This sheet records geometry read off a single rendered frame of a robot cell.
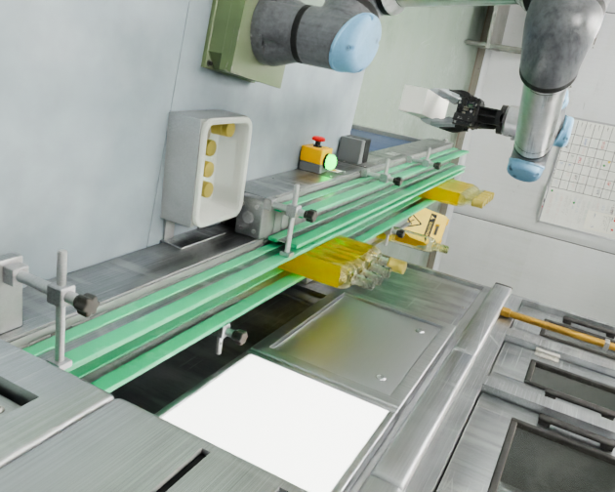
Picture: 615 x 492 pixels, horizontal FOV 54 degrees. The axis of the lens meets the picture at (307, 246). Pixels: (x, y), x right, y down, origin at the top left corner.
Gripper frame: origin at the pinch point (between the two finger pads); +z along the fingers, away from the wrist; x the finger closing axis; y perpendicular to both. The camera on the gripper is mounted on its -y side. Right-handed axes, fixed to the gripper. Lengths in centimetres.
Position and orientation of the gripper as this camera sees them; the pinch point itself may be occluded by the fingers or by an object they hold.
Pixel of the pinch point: (429, 105)
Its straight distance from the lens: 163.9
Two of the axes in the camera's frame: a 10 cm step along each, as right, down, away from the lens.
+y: -4.2, 0.9, -9.0
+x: -2.2, 9.6, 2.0
